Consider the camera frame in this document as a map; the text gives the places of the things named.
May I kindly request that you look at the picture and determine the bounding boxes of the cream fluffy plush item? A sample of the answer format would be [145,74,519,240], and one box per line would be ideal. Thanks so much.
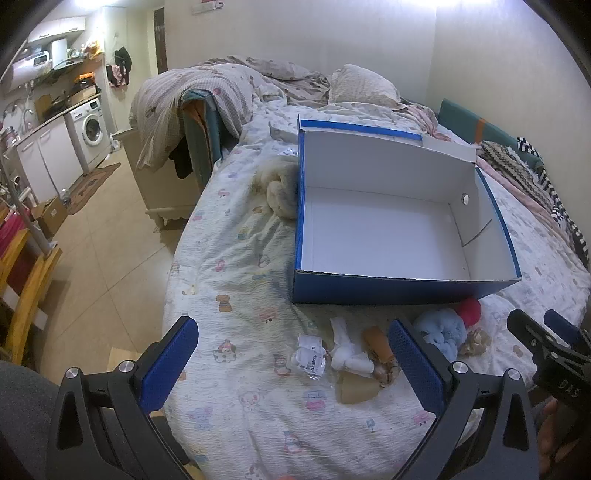
[255,159,301,220]

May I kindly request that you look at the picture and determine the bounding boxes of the brown doormat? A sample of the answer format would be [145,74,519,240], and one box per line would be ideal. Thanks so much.
[62,162,122,216]

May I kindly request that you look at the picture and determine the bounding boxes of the brown cardboard box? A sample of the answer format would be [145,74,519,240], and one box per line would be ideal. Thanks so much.
[31,196,69,239]

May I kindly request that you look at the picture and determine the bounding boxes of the light blue fluffy scrunchie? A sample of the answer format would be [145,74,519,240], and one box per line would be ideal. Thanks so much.
[412,308,468,361]

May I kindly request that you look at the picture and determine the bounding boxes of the white wall cabinets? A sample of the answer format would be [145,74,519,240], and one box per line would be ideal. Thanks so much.
[28,16,86,45]

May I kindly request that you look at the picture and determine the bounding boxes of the beige patterned quilt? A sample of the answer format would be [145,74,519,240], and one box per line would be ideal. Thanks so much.
[129,56,333,172]

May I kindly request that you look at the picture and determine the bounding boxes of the yellow wooden chair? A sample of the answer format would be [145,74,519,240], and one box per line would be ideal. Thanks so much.
[0,225,64,366]

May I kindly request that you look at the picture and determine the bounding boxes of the pink rubber toy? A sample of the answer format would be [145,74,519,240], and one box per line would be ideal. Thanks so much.
[456,298,482,326]

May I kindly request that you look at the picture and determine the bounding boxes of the pink blanket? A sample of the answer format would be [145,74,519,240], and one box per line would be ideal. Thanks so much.
[399,102,575,243]

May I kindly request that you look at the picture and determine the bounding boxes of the bed with printed sheet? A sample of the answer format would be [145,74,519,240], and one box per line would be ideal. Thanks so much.
[161,90,591,480]

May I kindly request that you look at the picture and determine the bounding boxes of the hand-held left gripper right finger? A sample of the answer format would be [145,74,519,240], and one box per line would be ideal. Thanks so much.
[388,319,541,480]

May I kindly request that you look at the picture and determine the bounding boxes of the beige lace scrunchie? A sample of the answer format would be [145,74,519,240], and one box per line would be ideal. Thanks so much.
[372,360,400,387]

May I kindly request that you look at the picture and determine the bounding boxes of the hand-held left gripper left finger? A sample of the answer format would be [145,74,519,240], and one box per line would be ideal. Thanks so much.
[46,316,200,480]

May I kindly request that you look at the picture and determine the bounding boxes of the beige satin scrunchie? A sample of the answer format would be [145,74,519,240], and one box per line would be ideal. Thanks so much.
[459,327,488,357]

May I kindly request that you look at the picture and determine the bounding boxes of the person's right hand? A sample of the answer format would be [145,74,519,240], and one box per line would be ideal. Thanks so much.
[538,399,574,476]

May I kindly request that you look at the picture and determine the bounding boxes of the brown door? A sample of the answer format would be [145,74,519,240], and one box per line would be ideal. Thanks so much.
[154,8,168,73]

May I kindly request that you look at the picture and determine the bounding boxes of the brown knit patterned blanket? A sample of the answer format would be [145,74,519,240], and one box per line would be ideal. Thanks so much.
[478,141,546,197]

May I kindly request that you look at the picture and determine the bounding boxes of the blue and white cardboard box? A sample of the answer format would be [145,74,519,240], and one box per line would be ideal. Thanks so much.
[291,114,522,305]

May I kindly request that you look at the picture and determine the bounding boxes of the tan cardboard piece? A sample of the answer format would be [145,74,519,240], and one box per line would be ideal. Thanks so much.
[335,370,379,406]

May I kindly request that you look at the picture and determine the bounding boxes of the teal padded bed panel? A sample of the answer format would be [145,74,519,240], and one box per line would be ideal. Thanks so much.
[181,90,223,182]
[438,98,543,169]

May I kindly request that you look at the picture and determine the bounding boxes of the brown cloth roll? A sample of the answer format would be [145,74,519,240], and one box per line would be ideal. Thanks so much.
[361,326,394,365]

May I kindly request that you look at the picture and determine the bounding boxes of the white washing machine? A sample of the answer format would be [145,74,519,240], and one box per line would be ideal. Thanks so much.
[65,97,112,174]

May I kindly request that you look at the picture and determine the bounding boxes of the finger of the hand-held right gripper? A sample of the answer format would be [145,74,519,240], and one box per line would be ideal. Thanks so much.
[544,309,591,354]
[507,309,561,365]

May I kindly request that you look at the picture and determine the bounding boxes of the beige pillow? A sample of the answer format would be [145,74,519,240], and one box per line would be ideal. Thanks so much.
[329,64,402,107]

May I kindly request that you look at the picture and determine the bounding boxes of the clear bag with labels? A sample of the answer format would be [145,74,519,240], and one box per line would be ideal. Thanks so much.
[288,334,331,380]

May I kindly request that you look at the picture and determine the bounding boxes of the white kitchen cabinets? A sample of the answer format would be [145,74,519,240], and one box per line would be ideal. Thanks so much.
[16,115,85,205]

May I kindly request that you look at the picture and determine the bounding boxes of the person's grey clothing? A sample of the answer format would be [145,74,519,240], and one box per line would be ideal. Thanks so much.
[0,360,62,480]

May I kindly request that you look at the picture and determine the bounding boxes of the black and white striped cloth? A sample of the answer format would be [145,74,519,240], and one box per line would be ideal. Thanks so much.
[516,136,591,265]

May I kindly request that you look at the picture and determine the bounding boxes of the black hanging cloth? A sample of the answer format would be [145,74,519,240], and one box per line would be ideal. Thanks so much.
[168,137,195,181]

